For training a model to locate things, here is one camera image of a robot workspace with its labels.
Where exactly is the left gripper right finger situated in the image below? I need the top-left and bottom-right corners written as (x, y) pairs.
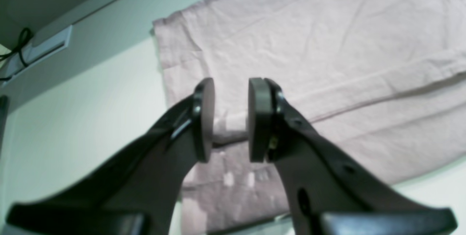
top-left (248, 77), bottom-right (458, 235)

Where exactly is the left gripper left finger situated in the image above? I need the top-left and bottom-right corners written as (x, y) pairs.
top-left (5, 78), bottom-right (215, 235)

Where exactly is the pink T-shirt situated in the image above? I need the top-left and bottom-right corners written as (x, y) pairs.
top-left (154, 0), bottom-right (465, 235)

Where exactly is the white label plate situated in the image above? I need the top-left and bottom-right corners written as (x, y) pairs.
top-left (1, 25), bottom-right (74, 87)

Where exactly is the black cable bundle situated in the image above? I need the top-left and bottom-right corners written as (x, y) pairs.
top-left (0, 27), bottom-right (33, 82)

